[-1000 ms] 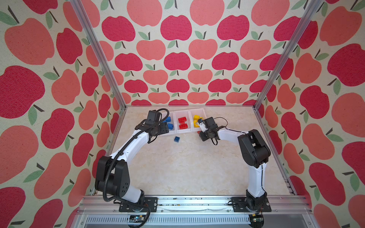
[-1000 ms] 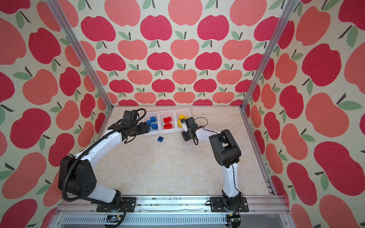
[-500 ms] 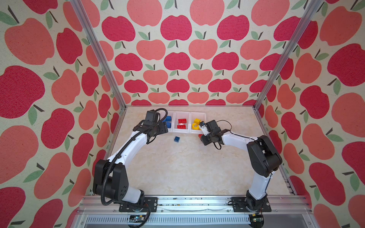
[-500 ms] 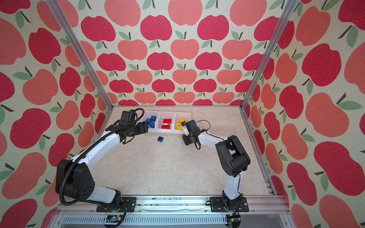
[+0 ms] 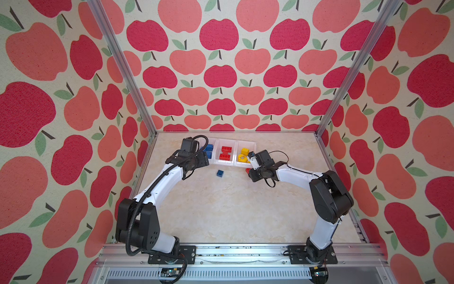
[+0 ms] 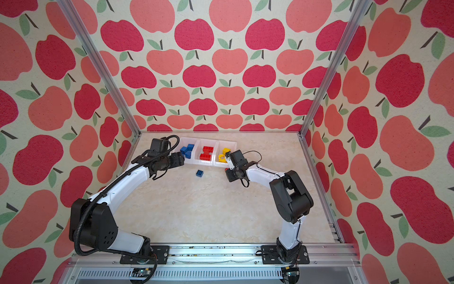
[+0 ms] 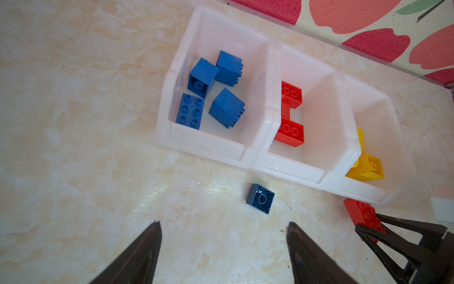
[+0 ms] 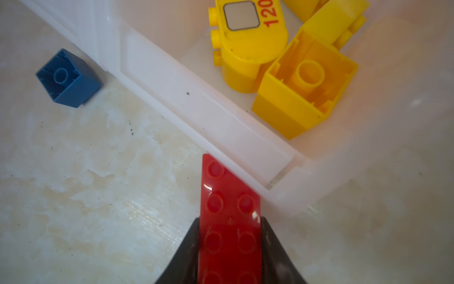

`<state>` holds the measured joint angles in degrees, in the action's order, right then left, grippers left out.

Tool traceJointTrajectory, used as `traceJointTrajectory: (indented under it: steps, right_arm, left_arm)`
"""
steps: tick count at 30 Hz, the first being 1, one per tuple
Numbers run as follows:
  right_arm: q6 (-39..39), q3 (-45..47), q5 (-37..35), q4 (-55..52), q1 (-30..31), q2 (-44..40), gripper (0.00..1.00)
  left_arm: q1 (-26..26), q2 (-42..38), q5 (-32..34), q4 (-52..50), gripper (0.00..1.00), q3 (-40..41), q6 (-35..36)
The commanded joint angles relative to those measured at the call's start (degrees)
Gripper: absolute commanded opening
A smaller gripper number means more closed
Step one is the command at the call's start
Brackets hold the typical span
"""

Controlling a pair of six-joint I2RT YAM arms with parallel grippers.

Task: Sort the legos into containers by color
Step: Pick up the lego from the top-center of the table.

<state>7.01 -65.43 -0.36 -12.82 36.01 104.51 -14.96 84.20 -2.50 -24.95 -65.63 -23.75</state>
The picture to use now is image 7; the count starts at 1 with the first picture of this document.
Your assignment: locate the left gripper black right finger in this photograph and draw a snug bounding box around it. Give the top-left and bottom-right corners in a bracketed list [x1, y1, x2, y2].
[286, 222, 356, 284]

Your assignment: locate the yellow six-stud lego brick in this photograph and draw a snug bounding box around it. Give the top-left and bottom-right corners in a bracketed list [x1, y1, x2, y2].
[357, 127, 365, 153]

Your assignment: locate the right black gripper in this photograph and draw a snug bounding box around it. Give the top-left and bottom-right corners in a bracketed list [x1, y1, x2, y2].
[355, 214, 454, 284]

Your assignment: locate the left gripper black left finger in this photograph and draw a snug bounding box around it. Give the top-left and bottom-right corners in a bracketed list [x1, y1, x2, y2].
[91, 221, 162, 284]

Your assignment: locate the yellow round lego brick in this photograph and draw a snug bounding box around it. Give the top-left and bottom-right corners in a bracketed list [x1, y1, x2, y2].
[346, 153, 385, 182]

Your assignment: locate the red long lego brick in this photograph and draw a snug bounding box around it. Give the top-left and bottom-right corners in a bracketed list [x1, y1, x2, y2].
[344, 198, 386, 233]

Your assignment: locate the dark blue lego brick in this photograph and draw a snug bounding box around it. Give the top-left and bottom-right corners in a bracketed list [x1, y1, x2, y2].
[246, 183, 275, 214]

